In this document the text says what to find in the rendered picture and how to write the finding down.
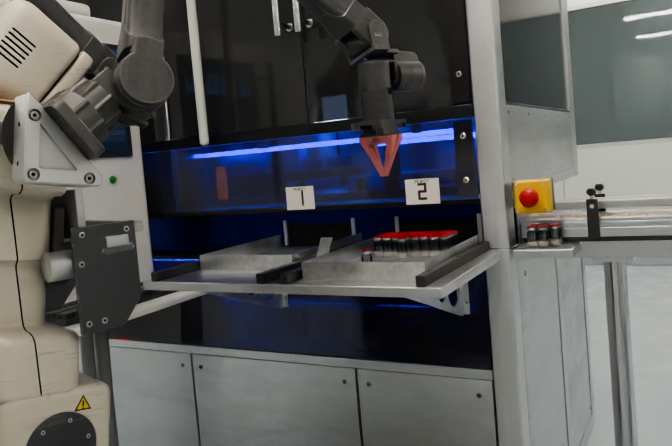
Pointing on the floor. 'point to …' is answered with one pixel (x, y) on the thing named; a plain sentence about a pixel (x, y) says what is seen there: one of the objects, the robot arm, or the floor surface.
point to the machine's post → (496, 190)
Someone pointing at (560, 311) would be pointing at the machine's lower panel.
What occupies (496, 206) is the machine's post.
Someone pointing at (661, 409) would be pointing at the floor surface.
